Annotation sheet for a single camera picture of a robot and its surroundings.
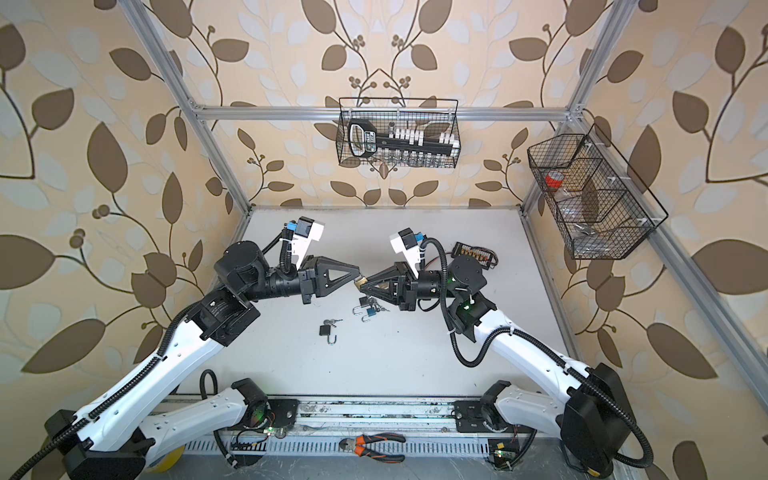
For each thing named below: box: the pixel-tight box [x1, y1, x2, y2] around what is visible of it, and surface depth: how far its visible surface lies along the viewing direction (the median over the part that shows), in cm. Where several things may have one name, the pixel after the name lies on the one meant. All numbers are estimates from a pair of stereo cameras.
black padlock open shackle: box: [319, 324, 337, 345], surface depth 91 cm
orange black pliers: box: [338, 432, 406, 463], surface depth 71 cm
